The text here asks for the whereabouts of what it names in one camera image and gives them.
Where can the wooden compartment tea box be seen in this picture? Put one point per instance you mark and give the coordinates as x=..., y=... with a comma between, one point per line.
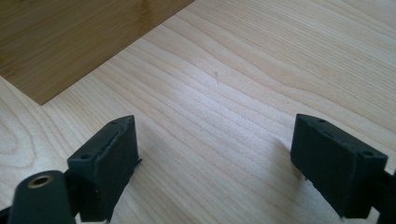
x=62, y=40

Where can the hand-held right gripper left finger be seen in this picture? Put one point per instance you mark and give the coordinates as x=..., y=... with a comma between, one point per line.
x=106, y=165

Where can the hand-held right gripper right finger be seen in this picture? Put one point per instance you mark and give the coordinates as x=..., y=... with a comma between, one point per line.
x=336, y=168

